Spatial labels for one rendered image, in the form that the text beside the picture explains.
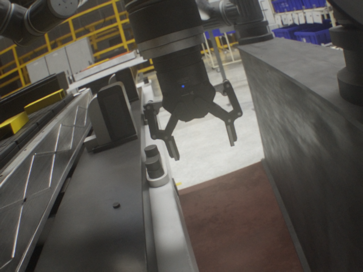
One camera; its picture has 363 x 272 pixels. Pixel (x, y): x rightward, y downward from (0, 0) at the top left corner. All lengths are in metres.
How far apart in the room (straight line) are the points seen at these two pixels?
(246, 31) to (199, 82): 1.49
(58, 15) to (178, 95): 0.43
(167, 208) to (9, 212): 0.26
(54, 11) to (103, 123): 0.32
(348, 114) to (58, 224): 0.50
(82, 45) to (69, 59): 0.62
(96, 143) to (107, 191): 0.27
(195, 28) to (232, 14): 1.50
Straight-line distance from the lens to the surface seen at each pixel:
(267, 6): 4.37
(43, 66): 10.29
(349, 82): 0.54
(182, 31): 0.43
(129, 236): 0.38
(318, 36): 2.57
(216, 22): 2.01
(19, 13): 0.92
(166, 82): 0.46
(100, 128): 0.74
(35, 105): 1.09
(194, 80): 0.45
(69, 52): 9.98
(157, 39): 0.43
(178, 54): 0.45
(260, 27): 1.93
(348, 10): 0.22
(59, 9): 0.78
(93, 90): 5.62
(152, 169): 0.56
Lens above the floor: 1.08
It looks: 18 degrees down
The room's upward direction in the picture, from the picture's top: 17 degrees counter-clockwise
